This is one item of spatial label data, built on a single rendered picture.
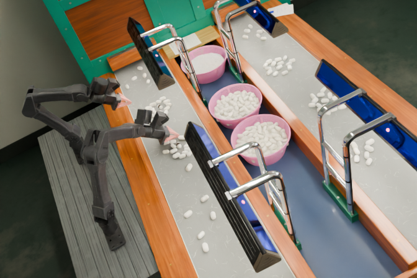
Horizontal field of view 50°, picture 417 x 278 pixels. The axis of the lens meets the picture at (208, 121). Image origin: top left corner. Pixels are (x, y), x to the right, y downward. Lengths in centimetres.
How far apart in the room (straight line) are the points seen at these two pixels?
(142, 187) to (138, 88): 76
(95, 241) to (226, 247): 61
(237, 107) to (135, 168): 57
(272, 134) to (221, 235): 53
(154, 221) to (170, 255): 18
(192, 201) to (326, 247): 56
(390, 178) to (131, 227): 107
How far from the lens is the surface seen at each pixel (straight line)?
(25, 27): 342
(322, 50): 241
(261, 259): 126
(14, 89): 361
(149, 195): 195
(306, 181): 192
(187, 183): 196
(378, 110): 156
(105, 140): 182
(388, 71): 346
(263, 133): 206
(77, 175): 236
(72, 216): 220
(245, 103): 223
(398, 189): 181
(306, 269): 161
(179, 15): 274
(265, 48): 255
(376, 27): 390
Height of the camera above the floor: 218
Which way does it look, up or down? 41 degrees down
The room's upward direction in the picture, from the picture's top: 20 degrees counter-clockwise
